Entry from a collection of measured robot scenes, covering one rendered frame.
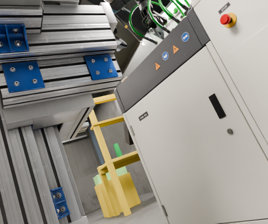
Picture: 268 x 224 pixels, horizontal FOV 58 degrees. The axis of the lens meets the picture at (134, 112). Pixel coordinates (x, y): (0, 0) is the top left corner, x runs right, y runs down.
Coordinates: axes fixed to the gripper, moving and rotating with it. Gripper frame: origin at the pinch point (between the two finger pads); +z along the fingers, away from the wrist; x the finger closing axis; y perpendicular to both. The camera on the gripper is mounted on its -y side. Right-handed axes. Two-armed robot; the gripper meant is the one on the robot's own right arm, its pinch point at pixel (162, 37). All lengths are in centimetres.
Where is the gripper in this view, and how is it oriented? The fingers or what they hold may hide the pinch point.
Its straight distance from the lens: 150.2
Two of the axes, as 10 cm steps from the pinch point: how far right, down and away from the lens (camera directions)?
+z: 3.7, 8.9, -2.5
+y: -7.6, 1.3, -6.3
